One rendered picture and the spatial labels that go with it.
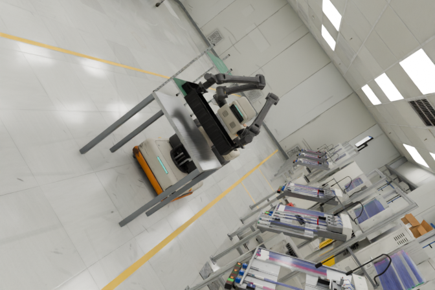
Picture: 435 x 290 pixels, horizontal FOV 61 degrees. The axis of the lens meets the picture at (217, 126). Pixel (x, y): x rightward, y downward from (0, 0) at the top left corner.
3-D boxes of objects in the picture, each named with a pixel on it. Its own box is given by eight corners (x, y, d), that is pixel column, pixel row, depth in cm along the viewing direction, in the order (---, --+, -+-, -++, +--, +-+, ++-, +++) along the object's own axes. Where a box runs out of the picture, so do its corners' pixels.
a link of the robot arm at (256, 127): (278, 101, 316) (267, 94, 316) (281, 97, 311) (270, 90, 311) (257, 137, 294) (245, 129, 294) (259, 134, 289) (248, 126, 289)
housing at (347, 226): (341, 241, 341) (343, 226, 341) (338, 226, 389) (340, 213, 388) (350, 243, 339) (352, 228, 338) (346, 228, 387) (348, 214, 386)
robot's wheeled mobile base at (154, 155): (160, 147, 419) (177, 135, 413) (189, 196, 406) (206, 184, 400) (128, 149, 355) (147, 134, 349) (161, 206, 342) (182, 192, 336)
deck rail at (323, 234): (268, 226, 357) (269, 219, 356) (269, 225, 359) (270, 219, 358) (345, 242, 338) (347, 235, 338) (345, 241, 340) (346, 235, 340)
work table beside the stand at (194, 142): (111, 149, 336) (178, 97, 317) (149, 215, 322) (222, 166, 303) (78, 150, 293) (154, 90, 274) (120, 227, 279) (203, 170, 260)
